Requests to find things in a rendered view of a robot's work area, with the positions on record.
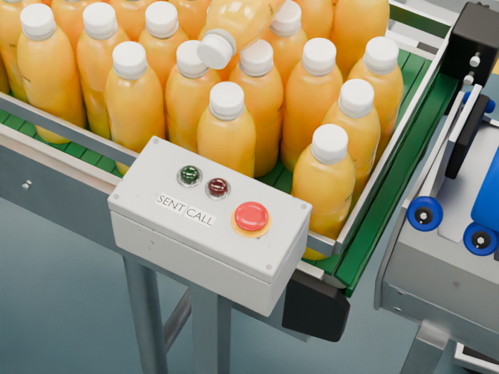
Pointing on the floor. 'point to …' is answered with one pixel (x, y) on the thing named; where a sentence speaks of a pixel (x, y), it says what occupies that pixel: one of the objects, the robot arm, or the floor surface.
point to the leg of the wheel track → (424, 352)
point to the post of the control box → (210, 330)
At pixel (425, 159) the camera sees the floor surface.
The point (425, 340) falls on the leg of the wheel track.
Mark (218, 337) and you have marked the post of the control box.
